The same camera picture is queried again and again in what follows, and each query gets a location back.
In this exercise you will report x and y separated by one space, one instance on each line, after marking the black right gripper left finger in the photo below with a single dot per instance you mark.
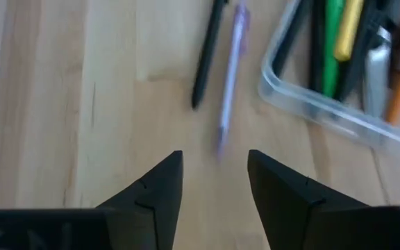
151 208

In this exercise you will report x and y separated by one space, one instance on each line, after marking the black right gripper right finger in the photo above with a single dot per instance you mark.
283 208

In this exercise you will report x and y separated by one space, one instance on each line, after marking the clear plastic supply box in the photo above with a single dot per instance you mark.
325 107

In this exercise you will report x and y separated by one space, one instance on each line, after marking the purple ballpoint pen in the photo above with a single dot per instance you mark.
233 69

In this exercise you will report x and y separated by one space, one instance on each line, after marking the black pen white print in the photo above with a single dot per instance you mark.
354 76

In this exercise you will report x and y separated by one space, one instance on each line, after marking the thin black pencil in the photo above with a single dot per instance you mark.
317 52
290 41

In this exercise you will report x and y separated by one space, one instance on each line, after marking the black marker pen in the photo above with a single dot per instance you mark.
207 55

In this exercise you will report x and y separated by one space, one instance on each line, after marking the yellow marker pen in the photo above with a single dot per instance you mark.
347 34

